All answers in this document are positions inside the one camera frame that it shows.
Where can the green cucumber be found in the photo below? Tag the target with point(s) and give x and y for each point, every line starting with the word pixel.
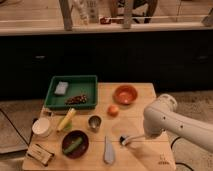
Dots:
pixel 71 146

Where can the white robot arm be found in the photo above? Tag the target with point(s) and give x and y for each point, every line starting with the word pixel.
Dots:
pixel 160 115

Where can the small metal cup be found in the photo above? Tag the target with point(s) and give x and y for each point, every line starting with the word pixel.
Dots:
pixel 94 123

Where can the green plastic tray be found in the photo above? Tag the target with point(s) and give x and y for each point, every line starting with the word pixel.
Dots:
pixel 77 85

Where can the red bowl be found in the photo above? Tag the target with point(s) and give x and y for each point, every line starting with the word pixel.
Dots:
pixel 125 94

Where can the dark maroon bowl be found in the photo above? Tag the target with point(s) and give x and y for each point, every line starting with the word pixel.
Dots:
pixel 81 149

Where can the grey sponge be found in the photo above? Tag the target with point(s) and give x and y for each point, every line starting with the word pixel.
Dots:
pixel 61 88

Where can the white cup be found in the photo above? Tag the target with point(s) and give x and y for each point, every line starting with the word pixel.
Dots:
pixel 42 127

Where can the white dish brush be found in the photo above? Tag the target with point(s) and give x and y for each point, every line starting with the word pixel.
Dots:
pixel 124 140

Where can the yellow corn cob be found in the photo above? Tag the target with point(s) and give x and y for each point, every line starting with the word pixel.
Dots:
pixel 66 120

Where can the brown wooden box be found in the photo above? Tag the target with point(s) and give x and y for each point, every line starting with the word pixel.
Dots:
pixel 40 154

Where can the orange round fruit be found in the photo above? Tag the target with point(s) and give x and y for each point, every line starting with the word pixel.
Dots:
pixel 113 110

